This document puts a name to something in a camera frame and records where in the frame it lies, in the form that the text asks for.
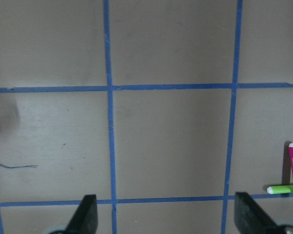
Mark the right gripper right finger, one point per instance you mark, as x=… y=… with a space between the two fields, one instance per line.
x=250 y=218

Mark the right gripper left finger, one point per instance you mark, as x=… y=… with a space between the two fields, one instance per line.
x=85 y=218

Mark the green marker pen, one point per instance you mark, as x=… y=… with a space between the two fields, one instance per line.
x=280 y=189

